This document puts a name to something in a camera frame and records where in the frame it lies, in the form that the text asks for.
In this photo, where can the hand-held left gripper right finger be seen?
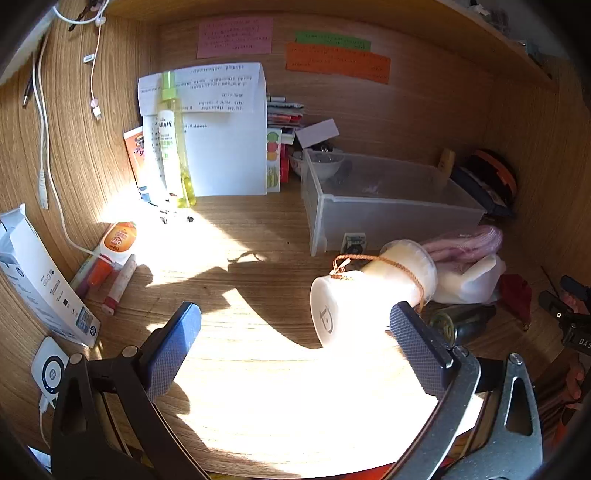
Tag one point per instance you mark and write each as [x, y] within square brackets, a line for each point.
[415, 346]

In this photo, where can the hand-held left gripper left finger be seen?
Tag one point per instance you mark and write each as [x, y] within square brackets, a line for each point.
[175, 346]

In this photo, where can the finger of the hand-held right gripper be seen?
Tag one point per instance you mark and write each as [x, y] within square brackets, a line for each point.
[577, 286]
[556, 309]

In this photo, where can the white lidded jar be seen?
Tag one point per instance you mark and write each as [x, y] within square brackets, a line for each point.
[364, 300]

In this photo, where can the clear plastic box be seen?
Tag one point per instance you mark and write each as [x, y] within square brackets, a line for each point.
[392, 217]

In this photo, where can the wooden desktop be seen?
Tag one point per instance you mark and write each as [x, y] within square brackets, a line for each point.
[258, 295]

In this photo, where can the person's right hand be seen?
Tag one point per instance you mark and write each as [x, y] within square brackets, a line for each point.
[575, 378]

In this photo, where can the red cloth pouch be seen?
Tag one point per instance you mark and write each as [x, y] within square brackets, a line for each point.
[515, 295]

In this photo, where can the white plastic wrapper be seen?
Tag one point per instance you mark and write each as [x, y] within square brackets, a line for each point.
[471, 284]

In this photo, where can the white red lip balm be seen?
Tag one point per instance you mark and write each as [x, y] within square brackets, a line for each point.
[121, 281]

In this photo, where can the white bottle with orange label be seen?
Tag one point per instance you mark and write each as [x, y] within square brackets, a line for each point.
[119, 240]

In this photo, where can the eraser in paper sleeve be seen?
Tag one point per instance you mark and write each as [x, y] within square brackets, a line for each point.
[354, 242]

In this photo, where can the white round charger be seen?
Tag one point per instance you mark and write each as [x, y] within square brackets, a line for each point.
[51, 369]

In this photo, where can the dark blue pouch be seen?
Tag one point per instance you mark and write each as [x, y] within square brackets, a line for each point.
[480, 191]

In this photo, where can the black orange round case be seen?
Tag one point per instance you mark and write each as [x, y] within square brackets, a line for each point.
[496, 173]

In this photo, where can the white cardboard box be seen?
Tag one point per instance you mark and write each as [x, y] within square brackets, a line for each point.
[41, 286]

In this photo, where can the yellow-green spray bottle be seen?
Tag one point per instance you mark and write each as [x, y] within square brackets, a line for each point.
[171, 152]

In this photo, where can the white bowl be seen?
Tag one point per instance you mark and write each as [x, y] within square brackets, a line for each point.
[323, 168]

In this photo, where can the white handwritten paper sheet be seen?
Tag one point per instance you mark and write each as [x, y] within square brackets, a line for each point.
[226, 152]

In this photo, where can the orange sunscreen tube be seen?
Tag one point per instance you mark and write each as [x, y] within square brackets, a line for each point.
[136, 147]

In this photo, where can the red box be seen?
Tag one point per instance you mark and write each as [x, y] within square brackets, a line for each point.
[285, 166]

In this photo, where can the fruit-print box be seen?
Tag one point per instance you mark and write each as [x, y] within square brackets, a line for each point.
[273, 157]

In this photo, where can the small metal trinkets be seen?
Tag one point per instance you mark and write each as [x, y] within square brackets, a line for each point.
[328, 148]

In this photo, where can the white blank card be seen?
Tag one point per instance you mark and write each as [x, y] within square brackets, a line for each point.
[318, 133]

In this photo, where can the stack of booklets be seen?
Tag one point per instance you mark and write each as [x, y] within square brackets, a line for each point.
[284, 113]

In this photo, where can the orange paper note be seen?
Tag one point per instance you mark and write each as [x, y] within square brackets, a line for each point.
[337, 62]

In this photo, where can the pink paper note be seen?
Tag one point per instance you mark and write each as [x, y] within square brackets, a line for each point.
[235, 37]

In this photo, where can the green paper note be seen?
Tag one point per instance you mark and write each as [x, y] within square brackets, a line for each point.
[332, 40]

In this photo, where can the wooden shelf board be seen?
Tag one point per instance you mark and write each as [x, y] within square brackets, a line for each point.
[323, 5]

